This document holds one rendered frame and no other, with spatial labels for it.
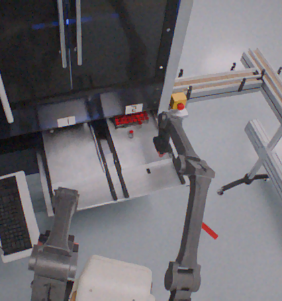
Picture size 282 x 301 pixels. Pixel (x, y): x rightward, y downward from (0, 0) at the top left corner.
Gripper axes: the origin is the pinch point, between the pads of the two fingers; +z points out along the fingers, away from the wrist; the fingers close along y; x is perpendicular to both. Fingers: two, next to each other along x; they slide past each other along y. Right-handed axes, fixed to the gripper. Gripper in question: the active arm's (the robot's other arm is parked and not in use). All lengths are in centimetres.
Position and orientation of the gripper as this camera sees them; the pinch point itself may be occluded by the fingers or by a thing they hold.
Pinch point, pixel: (161, 155)
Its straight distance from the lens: 176.4
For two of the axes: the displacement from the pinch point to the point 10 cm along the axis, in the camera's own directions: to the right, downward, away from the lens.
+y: -2.9, -7.5, 6.0
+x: -9.5, 2.0, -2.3
